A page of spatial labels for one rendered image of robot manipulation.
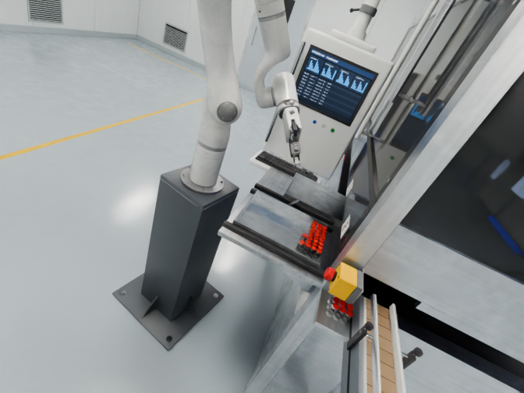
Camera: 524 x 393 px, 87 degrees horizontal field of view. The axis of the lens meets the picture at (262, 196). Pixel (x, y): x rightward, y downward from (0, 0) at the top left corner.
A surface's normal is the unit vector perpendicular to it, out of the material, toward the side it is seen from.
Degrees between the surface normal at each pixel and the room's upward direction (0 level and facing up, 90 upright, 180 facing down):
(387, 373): 0
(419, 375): 90
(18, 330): 0
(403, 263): 90
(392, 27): 90
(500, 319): 90
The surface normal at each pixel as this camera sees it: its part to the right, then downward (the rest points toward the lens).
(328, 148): -0.33, 0.43
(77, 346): 0.33, -0.78
